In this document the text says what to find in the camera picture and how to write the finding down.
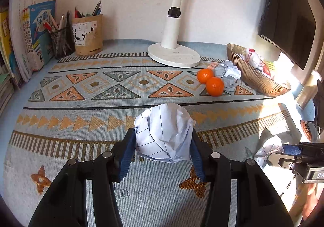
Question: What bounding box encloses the brown paper pen holder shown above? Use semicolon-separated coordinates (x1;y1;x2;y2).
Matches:
72;14;103;56

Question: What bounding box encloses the crumpled paper near basket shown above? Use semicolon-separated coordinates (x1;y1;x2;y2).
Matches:
214;60;241;92

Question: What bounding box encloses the black monitor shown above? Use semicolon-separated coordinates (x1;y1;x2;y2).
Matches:
258;0;316;69

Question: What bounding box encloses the orange mandarin back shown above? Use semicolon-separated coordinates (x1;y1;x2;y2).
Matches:
197;68;214;84

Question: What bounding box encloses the orange mandarin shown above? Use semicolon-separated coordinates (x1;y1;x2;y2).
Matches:
206;77;224;96
197;68;214;84

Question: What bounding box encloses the crumpled paper ball left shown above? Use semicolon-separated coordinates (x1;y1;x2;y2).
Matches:
253;136;284;169

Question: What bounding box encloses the round brown object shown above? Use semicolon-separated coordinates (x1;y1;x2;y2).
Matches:
300;120;312;141

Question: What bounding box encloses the white desk lamp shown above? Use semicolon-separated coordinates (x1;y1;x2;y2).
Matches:
148;0;200;68

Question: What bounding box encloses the hello kitty plush toy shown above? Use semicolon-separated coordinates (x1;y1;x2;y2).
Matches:
240;48;271;78

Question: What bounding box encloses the orange mandarin front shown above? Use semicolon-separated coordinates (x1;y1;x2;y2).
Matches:
206;77;224;96

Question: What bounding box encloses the patterned woven table mat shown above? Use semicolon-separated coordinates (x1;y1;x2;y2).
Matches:
3;40;302;226

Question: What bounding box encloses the woven brown basket bowl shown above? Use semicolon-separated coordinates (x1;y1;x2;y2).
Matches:
226;43;291;97

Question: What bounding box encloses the orange small card packet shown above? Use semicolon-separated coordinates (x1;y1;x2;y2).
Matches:
207;62;218;70

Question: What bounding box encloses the right human hand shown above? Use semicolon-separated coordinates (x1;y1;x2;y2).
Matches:
302;183;323;220

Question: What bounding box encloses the yellow book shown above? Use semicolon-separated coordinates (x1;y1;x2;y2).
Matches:
1;10;19;80

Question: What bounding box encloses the black mesh pen holder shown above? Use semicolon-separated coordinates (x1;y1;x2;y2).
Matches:
50;26;75;59

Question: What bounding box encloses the green notebook stack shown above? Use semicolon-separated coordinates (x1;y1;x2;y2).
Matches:
0;74;14;115

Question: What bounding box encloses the white paper ball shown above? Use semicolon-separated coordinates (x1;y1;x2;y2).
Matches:
134;103;195;163

